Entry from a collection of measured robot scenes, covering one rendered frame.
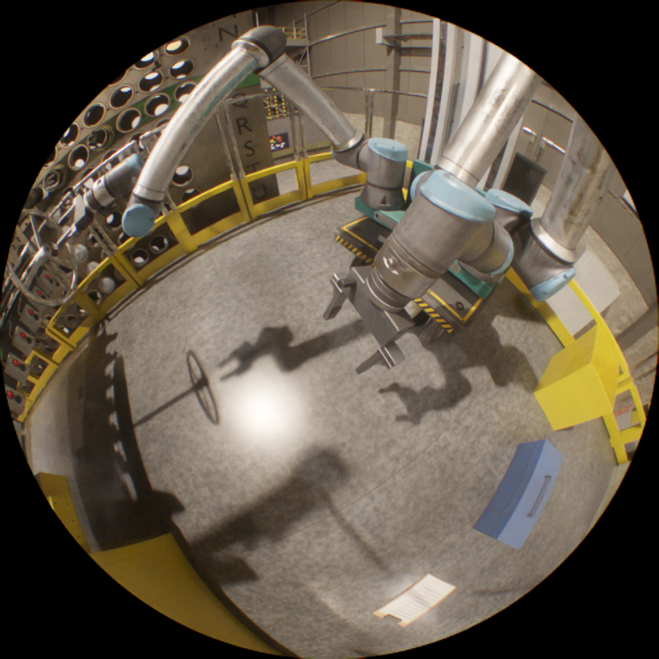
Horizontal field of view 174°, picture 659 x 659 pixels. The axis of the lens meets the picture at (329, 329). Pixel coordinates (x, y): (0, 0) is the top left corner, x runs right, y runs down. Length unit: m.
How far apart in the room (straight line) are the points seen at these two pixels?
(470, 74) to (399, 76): 7.41
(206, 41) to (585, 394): 3.53
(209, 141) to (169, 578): 3.05
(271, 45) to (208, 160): 1.98
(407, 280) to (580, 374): 1.07
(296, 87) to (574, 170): 0.74
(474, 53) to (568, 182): 0.59
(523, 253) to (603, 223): 5.70
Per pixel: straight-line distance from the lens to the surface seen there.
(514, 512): 1.05
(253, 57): 0.64
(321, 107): 0.85
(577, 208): 0.55
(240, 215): 1.84
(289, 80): 0.81
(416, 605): 1.31
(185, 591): 1.28
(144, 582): 1.16
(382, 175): 0.87
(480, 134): 0.44
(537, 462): 1.10
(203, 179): 2.54
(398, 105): 8.26
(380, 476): 0.91
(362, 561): 1.05
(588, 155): 0.54
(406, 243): 0.27
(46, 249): 0.93
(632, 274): 6.54
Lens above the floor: 0.88
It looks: 60 degrees down
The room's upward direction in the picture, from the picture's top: 4 degrees counter-clockwise
